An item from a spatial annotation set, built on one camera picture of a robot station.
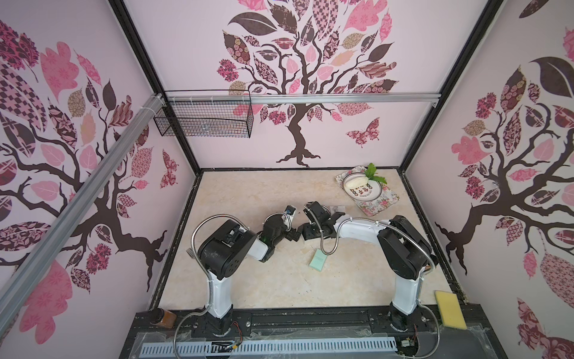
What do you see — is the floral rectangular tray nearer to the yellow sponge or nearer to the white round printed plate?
the white round printed plate

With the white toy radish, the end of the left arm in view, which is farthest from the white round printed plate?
the end of the left arm

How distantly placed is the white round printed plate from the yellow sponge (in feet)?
1.55

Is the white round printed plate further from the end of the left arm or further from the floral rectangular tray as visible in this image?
the end of the left arm

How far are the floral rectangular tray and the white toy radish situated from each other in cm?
4

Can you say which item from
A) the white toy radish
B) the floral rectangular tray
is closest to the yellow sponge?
the floral rectangular tray

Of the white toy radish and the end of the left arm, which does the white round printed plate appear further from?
the end of the left arm

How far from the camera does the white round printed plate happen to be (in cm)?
→ 109

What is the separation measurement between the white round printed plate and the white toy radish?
0.01m

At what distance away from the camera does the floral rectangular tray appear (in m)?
1.06

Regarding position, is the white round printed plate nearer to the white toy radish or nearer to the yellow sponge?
the white toy radish

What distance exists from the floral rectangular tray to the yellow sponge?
40 centimetres

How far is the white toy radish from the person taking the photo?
3.66 feet

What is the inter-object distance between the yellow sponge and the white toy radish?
545 millimetres

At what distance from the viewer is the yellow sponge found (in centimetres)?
74
